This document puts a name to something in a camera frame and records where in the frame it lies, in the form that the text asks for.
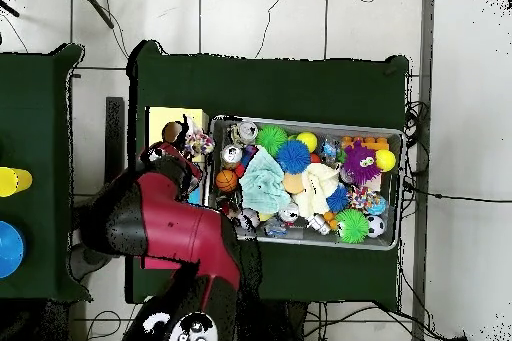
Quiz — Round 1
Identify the small orange basketball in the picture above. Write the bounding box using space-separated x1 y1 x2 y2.
214 168 240 194

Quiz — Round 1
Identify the dark green table cloth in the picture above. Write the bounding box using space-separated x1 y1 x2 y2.
125 39 411 305
0 42 93 302

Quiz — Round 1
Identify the blue bowl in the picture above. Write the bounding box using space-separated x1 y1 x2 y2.
0 220 27 279

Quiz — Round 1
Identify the yellow cup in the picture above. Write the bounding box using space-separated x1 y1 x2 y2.
0 166 34 198

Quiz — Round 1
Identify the mint green cloth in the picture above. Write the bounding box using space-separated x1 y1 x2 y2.
238 146 293 215

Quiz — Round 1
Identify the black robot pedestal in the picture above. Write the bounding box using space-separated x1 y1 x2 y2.
239 298 309 341

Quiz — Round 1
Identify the small soccer ball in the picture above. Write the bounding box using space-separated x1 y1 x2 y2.
365 214 386 238

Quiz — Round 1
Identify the purple spiky monster toy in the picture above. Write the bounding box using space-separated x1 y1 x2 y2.
342 141 381 185

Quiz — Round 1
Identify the silver drink can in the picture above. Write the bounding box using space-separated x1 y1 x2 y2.
231 120 259 146

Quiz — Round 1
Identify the black tripod leg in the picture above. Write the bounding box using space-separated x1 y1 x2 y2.
0 0 20 18
75 0 116 30

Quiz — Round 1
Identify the multicoloured knotted rag toy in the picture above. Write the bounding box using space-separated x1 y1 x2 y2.
184 116 216 156

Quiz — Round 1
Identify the blue spiky ball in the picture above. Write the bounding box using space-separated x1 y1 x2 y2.
275 139 312 175

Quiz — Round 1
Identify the green spiky ball with eyes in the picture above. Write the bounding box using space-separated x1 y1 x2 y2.
334 207 370 245

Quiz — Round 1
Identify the cream cloth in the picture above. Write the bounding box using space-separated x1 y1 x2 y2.
293 162 341 219

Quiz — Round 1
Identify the wooden box with three holes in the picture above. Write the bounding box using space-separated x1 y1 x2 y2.
142 106 210 271

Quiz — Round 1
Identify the shallow silver mesh bin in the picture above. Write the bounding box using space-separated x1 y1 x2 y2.
203 114 403 252

